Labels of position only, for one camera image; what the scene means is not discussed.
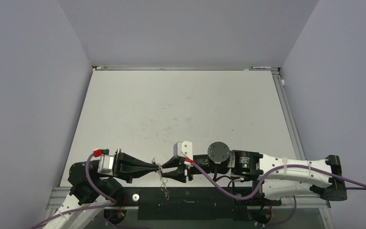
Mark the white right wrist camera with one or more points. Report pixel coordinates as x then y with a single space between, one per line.
183 149

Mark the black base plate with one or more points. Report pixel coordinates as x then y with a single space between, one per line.
193 203

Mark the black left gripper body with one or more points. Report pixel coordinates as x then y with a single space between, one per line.
118 166

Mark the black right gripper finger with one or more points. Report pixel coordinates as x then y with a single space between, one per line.
178 175
173 162

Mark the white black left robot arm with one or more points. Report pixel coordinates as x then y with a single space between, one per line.
95 186

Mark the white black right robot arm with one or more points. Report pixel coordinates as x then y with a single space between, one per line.
272 177

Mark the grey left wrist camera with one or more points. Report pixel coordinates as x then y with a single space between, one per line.
106 161

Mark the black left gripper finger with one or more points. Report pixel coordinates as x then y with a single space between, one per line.
136 172
128 160

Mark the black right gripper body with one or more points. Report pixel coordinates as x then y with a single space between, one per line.
202 161

